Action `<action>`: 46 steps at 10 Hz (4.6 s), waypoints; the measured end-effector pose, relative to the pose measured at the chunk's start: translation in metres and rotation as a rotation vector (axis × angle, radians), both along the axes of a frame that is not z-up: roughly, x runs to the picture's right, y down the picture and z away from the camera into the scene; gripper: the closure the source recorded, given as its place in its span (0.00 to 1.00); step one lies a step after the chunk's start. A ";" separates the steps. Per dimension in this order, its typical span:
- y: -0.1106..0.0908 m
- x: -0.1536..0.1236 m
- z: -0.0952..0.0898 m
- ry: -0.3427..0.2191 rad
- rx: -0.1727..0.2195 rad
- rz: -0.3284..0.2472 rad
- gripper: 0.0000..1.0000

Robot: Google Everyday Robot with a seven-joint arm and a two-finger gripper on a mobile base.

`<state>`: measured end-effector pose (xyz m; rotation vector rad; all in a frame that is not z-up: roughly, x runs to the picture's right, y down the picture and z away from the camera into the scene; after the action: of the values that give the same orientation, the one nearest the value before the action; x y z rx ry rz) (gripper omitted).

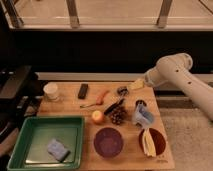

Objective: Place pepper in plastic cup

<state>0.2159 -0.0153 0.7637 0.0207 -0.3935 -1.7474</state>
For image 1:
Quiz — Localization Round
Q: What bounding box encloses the blue white plastic container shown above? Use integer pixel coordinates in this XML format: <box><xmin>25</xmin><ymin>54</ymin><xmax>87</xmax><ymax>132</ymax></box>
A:
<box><xmin>132</xmin><ymin>104</ymin><xmax>154</xmax><ymax>129</ymax></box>

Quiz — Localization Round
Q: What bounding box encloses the dark grape bunch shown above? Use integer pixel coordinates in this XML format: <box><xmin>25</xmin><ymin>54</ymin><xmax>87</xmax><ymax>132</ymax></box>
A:
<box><xmin>110</xmin><ymin>106</ymin><xmax>127</xmax><ymax>125</ymax></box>

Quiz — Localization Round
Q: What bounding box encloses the yellow banana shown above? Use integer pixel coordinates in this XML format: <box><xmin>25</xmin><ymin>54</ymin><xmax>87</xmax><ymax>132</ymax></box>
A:
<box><xmin>142</xmin><ymin>129</ymin><xmax>156</xmax><ymax>157</ymax></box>

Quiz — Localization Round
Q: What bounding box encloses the black rectangular block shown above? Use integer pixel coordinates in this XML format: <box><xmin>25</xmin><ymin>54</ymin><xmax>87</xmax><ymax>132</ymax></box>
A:
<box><xmin>78</xmin><ymin>84</ymin><xmax>89</xmax><ymax>99</ymax></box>

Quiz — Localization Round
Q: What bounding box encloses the yellow red apple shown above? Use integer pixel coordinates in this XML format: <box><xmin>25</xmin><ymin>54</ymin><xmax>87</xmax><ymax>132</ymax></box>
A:
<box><xmin>91</xmin><ymin>110</ymin><xmax>104</xmax><ymax>124</ymax></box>

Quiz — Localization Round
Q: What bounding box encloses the purple bowl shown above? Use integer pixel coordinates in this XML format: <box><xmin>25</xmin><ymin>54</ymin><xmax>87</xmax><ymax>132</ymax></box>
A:
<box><xmin>93</xmin><ymin>127</ymin><xmax>124</xmax><ymax>158</ymax></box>

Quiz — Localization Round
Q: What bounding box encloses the small black metal clip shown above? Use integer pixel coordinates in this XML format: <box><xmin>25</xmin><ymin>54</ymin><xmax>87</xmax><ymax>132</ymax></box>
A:
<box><xmin>117</xmin><ymin>86</ymin><xmax>129</xmax><ymax>96</ymax></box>

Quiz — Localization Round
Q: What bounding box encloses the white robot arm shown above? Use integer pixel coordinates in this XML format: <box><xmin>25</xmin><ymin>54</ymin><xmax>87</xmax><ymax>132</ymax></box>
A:
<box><xmin>142</xmin><ymin>53</ymin><xmax>213</xmax><ymax>121</ymax></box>

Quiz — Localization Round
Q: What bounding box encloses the blue sponge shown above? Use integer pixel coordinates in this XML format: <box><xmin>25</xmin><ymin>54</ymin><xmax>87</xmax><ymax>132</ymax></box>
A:
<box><xmin>47</xmin><ymin>139</ymin><xmax>70</xmax><ymax>162</ymax></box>

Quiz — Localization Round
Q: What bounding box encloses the small dark round object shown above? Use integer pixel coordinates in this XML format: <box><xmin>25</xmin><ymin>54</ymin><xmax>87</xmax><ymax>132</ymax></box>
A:
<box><xmin>135</xmin><ymin>99</ymin><xmax>147</xmax><ymax>107</ymax></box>

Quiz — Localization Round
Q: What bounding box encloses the wooden cutting board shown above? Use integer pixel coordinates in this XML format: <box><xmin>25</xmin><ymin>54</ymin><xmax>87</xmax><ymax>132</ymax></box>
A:
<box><xmin>38</xmin><ymin>82</ymin><xmax>175</xmax><ymax>171</ymax></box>

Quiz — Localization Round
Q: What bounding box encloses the orange red pepper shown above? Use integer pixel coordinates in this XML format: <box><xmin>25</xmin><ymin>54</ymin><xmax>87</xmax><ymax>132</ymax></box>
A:
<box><xmin>96</xmin><ymin>90</ymin><xmax>109</xmax><ymax>105</ymax></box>

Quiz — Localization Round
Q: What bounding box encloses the green plastic tray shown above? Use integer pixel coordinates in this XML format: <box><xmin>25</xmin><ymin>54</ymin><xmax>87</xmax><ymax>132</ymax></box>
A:
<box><xmin>7</xmin><ymin>116</ymin><xmax>84</xmax><ymax>171</ymax></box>

